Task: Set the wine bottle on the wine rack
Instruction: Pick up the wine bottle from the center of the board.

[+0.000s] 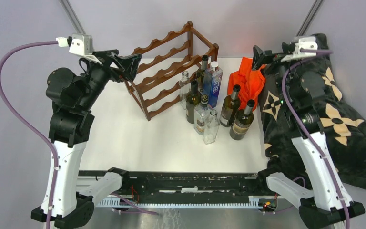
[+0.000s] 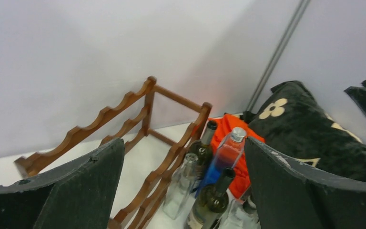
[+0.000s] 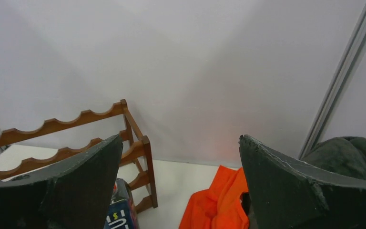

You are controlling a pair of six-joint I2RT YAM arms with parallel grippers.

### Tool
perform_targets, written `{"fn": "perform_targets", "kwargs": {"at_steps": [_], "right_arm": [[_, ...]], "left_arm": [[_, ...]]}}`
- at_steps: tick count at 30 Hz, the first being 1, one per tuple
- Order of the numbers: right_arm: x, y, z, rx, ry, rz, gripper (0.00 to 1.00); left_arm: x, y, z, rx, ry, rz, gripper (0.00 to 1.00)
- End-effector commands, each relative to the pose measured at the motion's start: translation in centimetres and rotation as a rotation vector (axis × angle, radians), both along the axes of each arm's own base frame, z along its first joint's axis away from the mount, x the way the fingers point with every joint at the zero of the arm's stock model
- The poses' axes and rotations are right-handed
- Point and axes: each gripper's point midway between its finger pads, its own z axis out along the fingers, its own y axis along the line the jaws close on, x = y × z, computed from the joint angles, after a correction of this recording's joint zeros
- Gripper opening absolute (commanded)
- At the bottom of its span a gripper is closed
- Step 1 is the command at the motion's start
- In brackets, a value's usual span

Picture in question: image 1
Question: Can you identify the blue square glass bottle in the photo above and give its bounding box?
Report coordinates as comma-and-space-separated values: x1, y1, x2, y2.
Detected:
203, 61, 223, 108

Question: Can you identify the clear square bottle black cap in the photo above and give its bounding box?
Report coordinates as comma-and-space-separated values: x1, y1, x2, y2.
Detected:
193, 94, 211, 135

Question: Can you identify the left aluminium corner post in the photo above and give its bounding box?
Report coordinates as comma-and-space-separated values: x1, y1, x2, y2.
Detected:
59, 0, 86, 33

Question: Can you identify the dark wine bottle brown label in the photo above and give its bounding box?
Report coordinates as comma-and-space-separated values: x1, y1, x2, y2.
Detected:
229, 99, 255, 140

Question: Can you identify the dark green wine bottle labelled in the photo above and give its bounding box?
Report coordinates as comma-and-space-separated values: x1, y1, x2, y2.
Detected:
185, 80, 201, 124

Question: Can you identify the orange cloth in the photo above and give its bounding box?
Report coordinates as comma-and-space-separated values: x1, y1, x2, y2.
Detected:
227, 57, 265, 111

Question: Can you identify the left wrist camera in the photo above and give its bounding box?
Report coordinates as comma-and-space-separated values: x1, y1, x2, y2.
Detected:
69, 33, 94, 61

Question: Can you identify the dark wine bottle silver neck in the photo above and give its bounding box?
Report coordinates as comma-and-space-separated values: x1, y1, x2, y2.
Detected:
220, 84, 241, 127

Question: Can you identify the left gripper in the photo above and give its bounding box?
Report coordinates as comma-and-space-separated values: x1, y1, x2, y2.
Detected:
78, 49, 141, 111

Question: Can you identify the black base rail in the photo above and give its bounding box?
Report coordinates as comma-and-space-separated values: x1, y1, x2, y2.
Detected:
77, 170, 278, 209

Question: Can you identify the right aluminium corner post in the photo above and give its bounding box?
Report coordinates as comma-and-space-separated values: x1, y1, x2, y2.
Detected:
296, 0, 325, 36

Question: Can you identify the small clear glass bottle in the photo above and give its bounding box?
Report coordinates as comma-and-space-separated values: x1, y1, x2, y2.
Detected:
203, 109, 220, 145

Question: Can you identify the aluminium corner post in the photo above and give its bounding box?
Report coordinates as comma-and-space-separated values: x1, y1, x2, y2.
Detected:
59, 0, 86, 33
296, 0, 325, 36

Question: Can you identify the tall clear glass bottle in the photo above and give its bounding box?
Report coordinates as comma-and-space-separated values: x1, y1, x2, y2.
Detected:
179, 70, 190, 110

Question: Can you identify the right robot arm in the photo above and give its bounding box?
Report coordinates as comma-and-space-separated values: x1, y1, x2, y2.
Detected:
252, 42, 365, 229

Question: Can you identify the brown wooden wine rack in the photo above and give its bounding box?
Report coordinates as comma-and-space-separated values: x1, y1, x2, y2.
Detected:
124, 21, 219, 121

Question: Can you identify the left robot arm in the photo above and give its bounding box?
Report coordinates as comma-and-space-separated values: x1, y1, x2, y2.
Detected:
31, 50, 142, 229

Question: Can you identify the black floral blanket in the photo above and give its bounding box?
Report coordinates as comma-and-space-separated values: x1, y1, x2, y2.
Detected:
257, 33, 366, 190

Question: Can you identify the dark green wine bottle rear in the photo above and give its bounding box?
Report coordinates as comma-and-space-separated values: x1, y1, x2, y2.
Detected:
196, 55, 209, 94

